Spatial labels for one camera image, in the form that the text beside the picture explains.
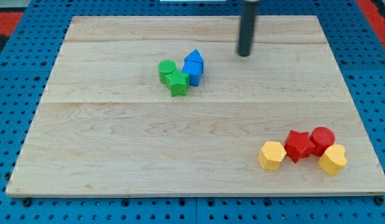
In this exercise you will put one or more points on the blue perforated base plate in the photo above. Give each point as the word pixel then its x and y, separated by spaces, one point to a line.
pixel 28 57

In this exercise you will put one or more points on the light wooden board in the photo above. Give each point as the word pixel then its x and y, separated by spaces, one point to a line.
pixel 107 127

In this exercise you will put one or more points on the blue cube block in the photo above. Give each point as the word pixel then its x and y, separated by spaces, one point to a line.
pixel 194 70

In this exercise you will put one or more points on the green cylinder block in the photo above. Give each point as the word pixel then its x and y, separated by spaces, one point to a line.
pixel 165 67

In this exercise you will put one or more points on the blue triangle block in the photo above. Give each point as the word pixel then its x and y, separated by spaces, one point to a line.
pixel 195 56

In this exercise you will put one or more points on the yellow hexagon block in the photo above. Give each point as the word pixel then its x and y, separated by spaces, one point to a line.
pixel 271 155

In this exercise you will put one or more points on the yellow heart block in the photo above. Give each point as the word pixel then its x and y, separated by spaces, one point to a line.
pixel 333 159

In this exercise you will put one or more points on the red cylinder block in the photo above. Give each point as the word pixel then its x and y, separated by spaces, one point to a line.
pixel 322 138

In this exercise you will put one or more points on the red star block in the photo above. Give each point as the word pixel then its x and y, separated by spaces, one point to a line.
pixel 298 145

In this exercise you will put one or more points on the green star block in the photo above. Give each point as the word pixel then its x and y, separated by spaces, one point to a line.
pixel 177 82

